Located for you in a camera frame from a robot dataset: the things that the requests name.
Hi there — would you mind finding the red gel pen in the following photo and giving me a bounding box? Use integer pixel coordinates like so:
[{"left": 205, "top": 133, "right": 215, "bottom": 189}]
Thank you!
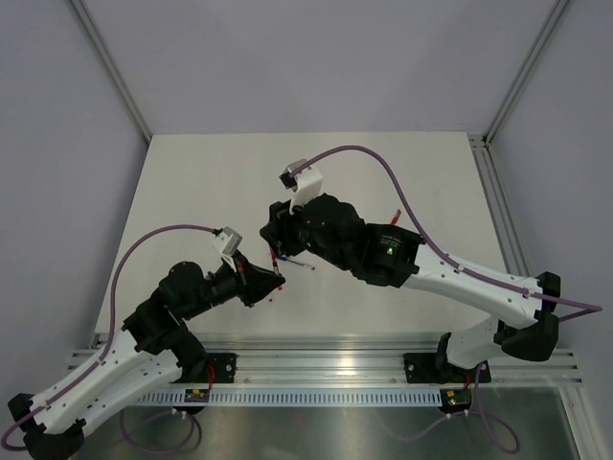
[{"left": 269, "top": 247, "right": 281, "bottom": 275}]

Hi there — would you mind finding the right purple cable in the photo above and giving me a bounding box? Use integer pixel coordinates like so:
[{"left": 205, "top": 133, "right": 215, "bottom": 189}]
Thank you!
[{"left": 291, "top": 145, "right": 603, "bottom": 453}]

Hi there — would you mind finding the white slotted cable duct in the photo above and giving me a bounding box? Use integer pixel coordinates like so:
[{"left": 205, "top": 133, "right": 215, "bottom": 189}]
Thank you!
[{"left": 135, "top": 387, "right": 471, "bottom": 407}]

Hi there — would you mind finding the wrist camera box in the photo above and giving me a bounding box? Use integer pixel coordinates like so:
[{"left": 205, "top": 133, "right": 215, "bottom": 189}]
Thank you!
[
  {"left": 213, "top": 227, "right": 242, "bottom": 271},
  {"left": 279, "top": 159, "right": 323, "bottom": 215}
]

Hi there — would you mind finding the purple cable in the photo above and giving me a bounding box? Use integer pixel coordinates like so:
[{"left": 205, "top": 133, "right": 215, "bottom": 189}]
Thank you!
[
  {"left": 0, "top": 222, "right": 221, "bottom": 455},
  {"left": 291, "top": 145, "right": 603, "bottom": 453}
]

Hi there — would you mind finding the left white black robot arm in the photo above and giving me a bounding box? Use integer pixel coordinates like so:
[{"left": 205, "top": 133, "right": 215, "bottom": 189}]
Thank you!
[{"left": 8, "top": 255, "right": 285, "bottom": 459}]

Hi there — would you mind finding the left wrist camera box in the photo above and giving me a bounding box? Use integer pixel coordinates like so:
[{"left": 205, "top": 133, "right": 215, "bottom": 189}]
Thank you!
[{"left": 213, "top": 227, "right": 242, "bottom": 271}]

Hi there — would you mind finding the blue ballpoint pen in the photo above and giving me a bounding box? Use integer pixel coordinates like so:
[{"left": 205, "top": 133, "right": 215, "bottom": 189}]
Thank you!
[{"left": 280, "top": 256, "right": 316, "bottom": 271}]

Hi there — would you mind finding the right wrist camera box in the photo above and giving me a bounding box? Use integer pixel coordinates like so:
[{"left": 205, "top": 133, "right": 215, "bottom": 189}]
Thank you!
[{"left": 279, "top": 159, "right": 323, "bottom": 215}]

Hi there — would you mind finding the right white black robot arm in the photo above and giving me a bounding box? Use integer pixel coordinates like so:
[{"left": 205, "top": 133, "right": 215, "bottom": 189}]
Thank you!
[{"left": 260, "top": 195, "right": 559, "bottom": 380}]

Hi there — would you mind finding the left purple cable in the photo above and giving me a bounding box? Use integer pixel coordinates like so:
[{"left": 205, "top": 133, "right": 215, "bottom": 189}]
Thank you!
[{"left": 0, "top": 222, "right": 221, "bottom": 455}]

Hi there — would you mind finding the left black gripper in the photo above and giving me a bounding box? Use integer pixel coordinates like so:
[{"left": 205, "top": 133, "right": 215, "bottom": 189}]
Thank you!
[{"left": 183, "top": 250, "right": 285, "bottom": 320}]

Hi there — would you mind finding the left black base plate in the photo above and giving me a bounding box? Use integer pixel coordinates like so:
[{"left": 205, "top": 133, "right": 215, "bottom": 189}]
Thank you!
[{"left": 180, "top": 353, "right": 238, "bottom": 384}]

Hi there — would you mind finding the right aluminium side rail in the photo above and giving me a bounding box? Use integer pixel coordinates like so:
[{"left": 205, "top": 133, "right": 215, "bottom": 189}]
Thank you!
[{"left": 467, "top": 133, "right": 542, "bottom": 277}]

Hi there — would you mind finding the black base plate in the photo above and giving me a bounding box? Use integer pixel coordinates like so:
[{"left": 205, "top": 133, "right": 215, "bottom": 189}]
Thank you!
[
  {"left": 403, "top": 333, "right": 491, "bottom": 385},
  {"left": 180, "top": 353, "right": 238, "bottom": 384}
]

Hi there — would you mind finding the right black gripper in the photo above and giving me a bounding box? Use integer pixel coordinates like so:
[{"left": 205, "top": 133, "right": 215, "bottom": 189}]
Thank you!
[{"left": 261, "top": 188, "right": 353, "bottom": 272}]

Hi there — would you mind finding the aluminium front rail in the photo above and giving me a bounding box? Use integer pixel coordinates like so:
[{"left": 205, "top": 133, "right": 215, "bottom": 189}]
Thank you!
[{"left": 66, "top": 333, "right": 584, "bottom": 388}]

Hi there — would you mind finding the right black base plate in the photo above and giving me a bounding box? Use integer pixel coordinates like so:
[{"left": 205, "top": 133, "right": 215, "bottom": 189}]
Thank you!
[{"left": 403, "top": 333, "right": 491, "bottom": 385}]

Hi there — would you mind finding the left aluminium frame post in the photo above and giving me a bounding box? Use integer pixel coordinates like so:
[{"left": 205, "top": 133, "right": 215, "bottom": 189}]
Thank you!
[{"left": 66, "top": 0, "right": 153, "bottom": 145}]

